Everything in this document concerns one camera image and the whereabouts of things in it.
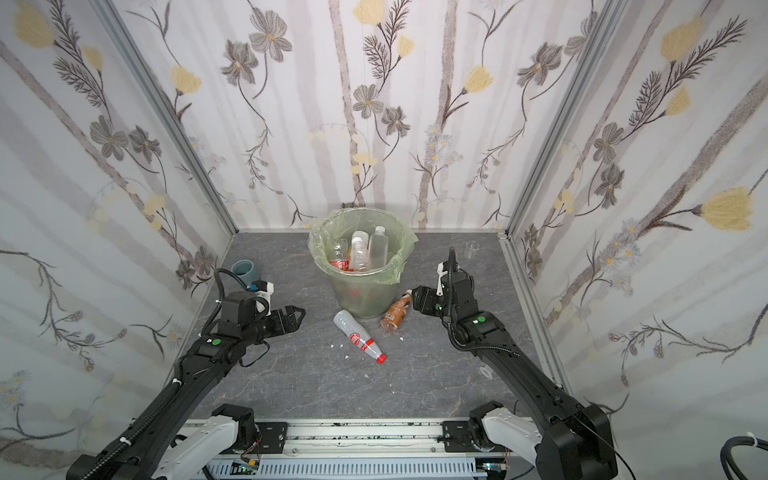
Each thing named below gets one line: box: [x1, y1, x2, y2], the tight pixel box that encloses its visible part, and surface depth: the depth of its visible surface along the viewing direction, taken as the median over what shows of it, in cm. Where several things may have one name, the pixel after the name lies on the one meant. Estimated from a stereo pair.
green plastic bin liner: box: [308, 207, 419, 285], surface depth 87 cm
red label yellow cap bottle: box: [329, 238, 349, 271], surface depth 89 cm
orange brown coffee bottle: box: [380, 289, 413, 332], surface depth 94 cm
